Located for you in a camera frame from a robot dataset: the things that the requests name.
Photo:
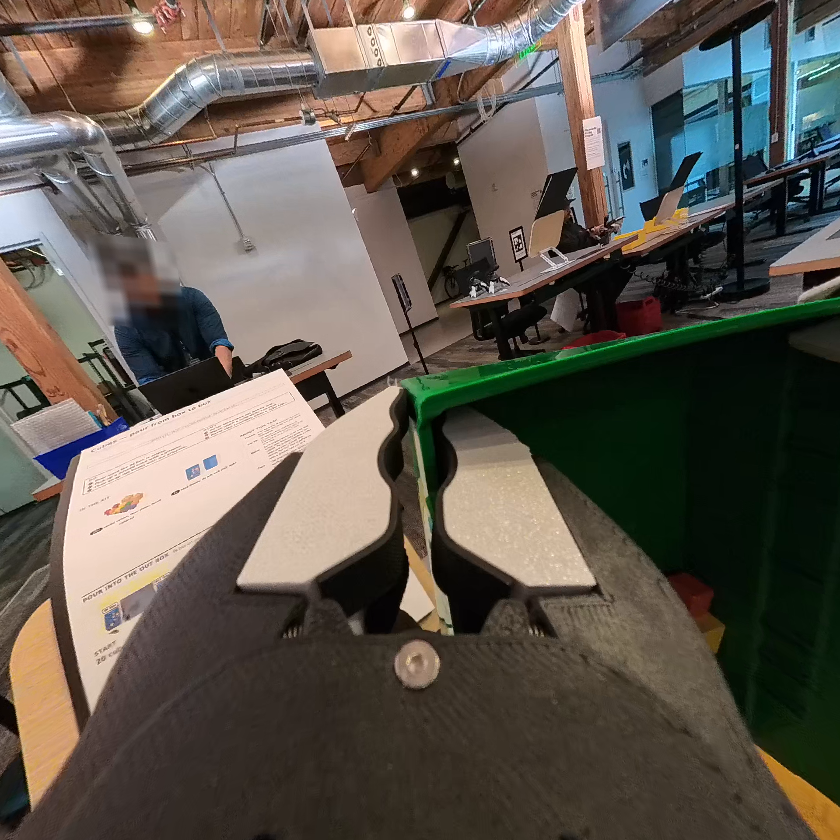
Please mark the printed instruction sheet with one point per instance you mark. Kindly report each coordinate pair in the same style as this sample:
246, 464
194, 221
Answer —
164, 459

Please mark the dark wooden post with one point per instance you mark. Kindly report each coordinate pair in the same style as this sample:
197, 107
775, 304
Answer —
779, 79

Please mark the row of dark desks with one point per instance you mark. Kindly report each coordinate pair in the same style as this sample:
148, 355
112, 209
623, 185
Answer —
787, 170

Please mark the grey-topped desk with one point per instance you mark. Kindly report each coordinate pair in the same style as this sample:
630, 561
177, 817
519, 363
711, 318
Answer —
814, 253

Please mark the red felt bag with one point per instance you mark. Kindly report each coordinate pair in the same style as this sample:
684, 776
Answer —
594, 340

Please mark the yellow plastic stand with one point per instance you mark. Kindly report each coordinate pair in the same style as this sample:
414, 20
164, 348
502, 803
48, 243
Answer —
649, 233

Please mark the small wooden desk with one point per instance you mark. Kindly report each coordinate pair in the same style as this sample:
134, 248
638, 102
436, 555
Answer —
46, 489

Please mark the black white gadget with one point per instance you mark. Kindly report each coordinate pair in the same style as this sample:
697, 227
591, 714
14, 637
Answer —
489, 285

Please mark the large smooth metal duct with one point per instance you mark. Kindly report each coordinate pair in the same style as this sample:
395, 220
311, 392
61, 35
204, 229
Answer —
46, 141

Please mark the white paper sign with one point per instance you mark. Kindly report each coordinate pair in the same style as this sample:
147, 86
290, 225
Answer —
592, 143

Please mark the dark wall sign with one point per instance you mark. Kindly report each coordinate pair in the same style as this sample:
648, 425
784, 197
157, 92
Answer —
626, 165

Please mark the metal wall conduit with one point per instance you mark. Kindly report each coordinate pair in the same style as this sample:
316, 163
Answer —
247, 245

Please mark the black angled board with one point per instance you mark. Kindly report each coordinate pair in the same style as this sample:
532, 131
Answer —
682, 172
558, 190

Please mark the dark computer monitor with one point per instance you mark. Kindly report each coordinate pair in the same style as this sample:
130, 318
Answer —
482, 253

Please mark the black bag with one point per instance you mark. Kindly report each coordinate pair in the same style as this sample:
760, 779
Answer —
289, 354

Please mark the spiral metal air duct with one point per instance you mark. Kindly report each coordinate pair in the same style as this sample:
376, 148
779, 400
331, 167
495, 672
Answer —
216, 82
531, 26

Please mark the tablet on floor stand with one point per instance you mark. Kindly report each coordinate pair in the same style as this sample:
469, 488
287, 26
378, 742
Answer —
401, 292

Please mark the pile of wooden coloured cubes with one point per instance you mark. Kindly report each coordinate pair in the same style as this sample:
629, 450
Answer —
692, 590

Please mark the blue plastic bin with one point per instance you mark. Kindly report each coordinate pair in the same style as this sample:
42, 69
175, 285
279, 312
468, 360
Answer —
72, 453

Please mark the wooden post with sign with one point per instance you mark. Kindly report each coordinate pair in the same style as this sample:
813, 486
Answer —
581, 79

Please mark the light wooden post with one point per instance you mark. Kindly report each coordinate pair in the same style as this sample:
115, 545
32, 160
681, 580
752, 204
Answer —
39, 348

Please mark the white bubble sheet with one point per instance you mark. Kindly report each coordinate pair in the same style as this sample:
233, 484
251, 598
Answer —
52, 423

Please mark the yellow plastic box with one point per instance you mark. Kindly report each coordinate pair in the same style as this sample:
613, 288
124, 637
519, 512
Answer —
814, 807

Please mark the long wooden desk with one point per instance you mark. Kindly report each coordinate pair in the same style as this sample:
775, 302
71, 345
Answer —
525, 282

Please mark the wood-edged desk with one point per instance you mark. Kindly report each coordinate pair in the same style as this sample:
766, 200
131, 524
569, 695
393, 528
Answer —
328, 359

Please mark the framed marker sign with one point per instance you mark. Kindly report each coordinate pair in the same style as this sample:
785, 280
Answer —
518, 244

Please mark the rectangular metal duct box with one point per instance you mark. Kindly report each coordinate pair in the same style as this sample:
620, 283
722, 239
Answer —
394, 52

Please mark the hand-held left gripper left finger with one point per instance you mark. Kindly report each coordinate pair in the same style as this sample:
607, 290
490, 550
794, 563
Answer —
328, 518

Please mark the green plastic box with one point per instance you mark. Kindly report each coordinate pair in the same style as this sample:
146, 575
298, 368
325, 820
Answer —
656, 459

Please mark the black office chair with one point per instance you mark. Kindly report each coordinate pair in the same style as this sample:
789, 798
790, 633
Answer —
518, 321

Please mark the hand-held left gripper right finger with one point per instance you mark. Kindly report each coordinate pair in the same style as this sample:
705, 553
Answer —
512, 525

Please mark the ceiling spot lamp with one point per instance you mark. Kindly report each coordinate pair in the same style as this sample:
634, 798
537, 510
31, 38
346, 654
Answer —
141, 25
408, 10

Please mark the wooden panel stand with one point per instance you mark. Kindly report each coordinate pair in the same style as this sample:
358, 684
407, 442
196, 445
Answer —
548, 233

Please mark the black laptop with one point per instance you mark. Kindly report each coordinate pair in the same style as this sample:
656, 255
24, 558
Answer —
184, 387

